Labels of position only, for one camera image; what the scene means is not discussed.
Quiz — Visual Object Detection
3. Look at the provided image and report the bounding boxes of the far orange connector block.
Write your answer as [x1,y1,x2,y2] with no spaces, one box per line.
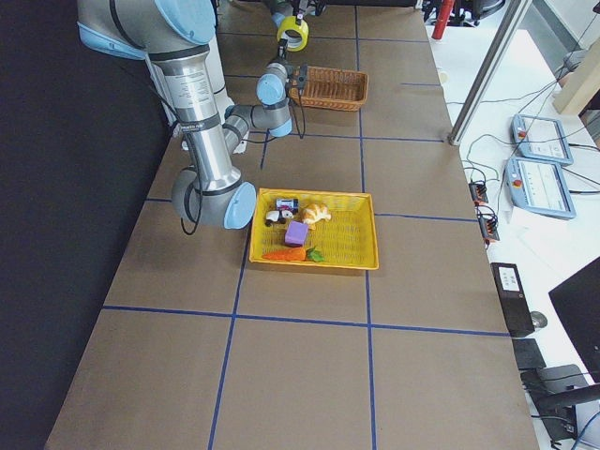
[468,180,488,205]

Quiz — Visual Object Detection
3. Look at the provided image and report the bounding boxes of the red cylinder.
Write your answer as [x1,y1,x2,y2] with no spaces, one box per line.
[431,0,455,40]

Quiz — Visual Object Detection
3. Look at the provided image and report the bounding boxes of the orange toy carrot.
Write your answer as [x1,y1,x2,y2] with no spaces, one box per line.
[262,247,325,263]

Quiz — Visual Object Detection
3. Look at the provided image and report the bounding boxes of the far teach pendant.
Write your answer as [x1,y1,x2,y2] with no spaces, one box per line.
[511,113,574,166]

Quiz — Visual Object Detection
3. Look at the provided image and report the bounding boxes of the toy croissant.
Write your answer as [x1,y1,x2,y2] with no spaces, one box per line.
[302,203,332,230]

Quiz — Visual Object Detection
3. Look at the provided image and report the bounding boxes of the aluminium frame post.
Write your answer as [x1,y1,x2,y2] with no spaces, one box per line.
[447,0,533,146]

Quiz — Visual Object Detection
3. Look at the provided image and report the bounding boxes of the yellow woven plastic basket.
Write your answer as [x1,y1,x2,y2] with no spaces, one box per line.
[248,187,379,270]

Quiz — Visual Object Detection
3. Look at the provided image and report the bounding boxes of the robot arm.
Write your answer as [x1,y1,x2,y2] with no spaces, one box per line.
[261,0,326,26]
[77,1,293,229]

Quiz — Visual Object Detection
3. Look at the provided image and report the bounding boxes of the black box with label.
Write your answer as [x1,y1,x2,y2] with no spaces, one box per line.
[490,262,534,338]

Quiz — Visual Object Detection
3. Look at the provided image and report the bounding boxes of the toy panda figure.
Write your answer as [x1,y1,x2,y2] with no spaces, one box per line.
[264,209,295,227]

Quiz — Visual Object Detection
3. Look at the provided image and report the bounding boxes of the purple foam block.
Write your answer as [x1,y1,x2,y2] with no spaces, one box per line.
[284,221,309,248]

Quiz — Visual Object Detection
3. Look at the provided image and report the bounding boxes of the black monitor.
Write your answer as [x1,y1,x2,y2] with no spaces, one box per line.
[549,260,599,382]

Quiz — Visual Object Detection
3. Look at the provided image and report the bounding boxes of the near teach pendant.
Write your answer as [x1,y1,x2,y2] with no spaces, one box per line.
[504,157,577,220]

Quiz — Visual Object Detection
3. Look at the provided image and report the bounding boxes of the yellow tape roll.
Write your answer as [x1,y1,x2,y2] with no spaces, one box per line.
[277,16,309,52]

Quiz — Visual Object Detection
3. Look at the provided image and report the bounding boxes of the teach pendant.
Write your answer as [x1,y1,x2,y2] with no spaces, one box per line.
[504,157,577,220]
[511,113,574,166]

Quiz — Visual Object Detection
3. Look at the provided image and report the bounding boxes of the brown wicker basket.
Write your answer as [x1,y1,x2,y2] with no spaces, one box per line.
[289,66,368,112]

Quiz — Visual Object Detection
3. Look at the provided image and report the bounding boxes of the black monitor stand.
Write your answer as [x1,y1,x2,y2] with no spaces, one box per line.
[520,365,599,449]

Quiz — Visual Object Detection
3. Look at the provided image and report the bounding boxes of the orange connector block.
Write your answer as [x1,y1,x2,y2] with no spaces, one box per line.
[468,180,488,205]
[477,212,500,245]

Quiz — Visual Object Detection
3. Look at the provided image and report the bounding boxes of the black camera cable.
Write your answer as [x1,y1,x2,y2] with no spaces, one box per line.
[285,88,308,140]

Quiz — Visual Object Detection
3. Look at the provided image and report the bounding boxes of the small purple can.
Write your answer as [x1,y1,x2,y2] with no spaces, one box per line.
[276,198,299,214]

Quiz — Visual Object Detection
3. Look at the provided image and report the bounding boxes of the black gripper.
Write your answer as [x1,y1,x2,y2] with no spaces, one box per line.
[290,0,326,26]
[273,38,293,68]

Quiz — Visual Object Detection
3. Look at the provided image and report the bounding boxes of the near orange connector block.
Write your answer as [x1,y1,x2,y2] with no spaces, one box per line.
[477,212,500,245]

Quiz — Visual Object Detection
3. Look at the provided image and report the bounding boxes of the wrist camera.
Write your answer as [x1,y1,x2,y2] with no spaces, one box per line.
[292,64,308,95]

